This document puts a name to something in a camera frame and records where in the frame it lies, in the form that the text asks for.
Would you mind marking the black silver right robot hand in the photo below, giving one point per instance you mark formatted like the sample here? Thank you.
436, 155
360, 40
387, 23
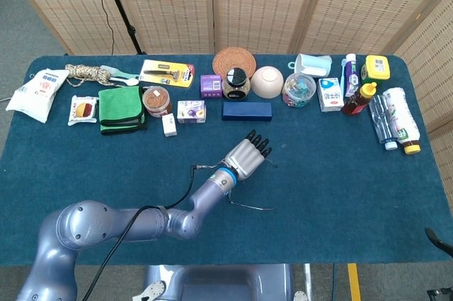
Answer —
439, 241

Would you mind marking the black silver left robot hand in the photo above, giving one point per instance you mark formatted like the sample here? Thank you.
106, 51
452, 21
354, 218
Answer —
242, 159

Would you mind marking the thin-framed eyeglasses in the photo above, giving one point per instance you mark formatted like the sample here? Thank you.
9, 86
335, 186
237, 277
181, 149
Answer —
244, 205

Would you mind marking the navy blue glasses case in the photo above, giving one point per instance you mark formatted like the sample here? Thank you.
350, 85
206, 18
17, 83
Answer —
247, 111

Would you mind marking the white purple printed box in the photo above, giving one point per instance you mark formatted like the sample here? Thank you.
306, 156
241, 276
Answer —
191, 111

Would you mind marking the purple cardboard box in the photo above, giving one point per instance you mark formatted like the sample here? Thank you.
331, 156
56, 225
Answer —
211, 85

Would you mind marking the beige upturned bowl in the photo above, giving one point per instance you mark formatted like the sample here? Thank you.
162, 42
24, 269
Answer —
267, 83

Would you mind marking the small white box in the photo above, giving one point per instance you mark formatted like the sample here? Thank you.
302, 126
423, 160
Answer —
169, 125

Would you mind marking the glass jar black lid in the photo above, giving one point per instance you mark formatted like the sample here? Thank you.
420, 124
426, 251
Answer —
236, 78

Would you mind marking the clear jar of binder clips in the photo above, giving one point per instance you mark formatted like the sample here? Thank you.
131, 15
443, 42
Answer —
299, 90

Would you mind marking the yellow floor tape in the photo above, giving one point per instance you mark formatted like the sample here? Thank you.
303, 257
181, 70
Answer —
354, 279

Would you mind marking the round woven rattan coaster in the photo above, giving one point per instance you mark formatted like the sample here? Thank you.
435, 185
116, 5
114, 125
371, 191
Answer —
233, 58

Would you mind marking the clear jar of rubber bands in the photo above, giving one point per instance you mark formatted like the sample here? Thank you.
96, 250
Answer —
156, 99

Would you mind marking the white blue carton box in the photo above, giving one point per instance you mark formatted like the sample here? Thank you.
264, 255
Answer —
330, 93

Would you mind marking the razor in yellow package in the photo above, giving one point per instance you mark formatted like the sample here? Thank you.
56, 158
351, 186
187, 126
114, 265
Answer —
166, 72

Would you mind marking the white light-blue cup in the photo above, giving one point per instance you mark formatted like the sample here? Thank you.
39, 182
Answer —
311, 65

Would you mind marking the grey-blue robot torso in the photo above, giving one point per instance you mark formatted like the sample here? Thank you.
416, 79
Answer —
219, 283

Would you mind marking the honey bottle yellow cap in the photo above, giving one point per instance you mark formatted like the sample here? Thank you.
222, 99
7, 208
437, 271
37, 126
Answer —
357, 101

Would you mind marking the white drink bottle yellow cap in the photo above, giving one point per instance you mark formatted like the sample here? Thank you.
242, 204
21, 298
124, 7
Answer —
400, 117

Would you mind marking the folded green towel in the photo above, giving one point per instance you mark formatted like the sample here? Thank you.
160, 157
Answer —
120, 106

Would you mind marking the clear plastic water bottle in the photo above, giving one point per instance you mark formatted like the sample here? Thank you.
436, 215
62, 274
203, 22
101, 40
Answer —
380, 120

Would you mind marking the blue table cloth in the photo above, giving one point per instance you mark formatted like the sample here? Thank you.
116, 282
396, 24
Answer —
106, 159

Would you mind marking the blue toothbrush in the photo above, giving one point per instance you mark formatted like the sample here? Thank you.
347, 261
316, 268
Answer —
343, 67

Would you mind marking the white table leg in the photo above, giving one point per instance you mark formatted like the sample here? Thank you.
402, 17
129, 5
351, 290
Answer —
308, 279

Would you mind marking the white purple toothpaste tube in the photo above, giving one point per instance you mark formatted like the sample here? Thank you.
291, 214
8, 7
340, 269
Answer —
351, 74

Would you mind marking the green jar yellow lid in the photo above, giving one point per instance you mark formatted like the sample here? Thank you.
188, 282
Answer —
377, 65

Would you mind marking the white snack packet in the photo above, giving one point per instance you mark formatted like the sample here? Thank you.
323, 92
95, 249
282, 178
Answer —
82, 109

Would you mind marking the bamboo folding screen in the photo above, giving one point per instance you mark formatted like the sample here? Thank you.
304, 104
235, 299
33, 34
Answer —
170, 3

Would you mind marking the white salt bag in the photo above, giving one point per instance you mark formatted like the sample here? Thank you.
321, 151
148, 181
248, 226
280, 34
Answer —
35, 92

